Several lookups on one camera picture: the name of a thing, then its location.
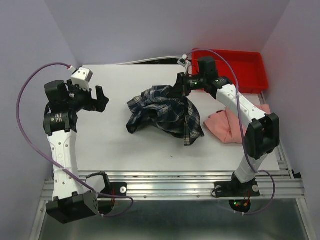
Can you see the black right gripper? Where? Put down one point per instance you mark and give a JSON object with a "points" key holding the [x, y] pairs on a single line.
{"points": [[180, 89]]}

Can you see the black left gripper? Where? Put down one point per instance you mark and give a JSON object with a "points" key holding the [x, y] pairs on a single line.
{"points": [[98, 105]]}

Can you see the navy plaid skirt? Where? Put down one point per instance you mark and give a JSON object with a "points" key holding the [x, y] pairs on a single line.
{"points": [[177, 117]]}

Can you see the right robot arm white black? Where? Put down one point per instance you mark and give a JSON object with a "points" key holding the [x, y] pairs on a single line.
{"points": [[262, 133]]}

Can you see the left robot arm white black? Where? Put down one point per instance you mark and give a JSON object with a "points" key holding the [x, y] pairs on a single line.
{"points": [[71, 200]]}

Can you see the pink folded skirt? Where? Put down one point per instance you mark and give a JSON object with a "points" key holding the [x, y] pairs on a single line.
{"points": [[224, 125]]}

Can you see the red plastic bin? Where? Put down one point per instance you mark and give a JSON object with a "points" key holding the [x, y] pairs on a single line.
{"points": [[248, 67]]}

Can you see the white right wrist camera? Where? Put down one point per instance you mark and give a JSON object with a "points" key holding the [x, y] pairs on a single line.
{"points": [[185, 63]]}

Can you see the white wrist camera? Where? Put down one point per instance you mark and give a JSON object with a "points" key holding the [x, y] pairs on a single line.
{"points": [[82, 78], [185, 63]]}

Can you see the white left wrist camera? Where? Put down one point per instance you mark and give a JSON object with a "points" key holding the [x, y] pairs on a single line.
{"points": [[82, 78]]}

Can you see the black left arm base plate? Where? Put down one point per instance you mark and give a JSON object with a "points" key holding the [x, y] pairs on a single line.
{"points": [[111, 188]]}

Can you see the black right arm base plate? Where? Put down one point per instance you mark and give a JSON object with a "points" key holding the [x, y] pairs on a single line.
{"points": [[240, 194]]}

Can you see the aluminium rail frame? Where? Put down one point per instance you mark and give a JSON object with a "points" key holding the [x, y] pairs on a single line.
{"points": [[172, 188]]}

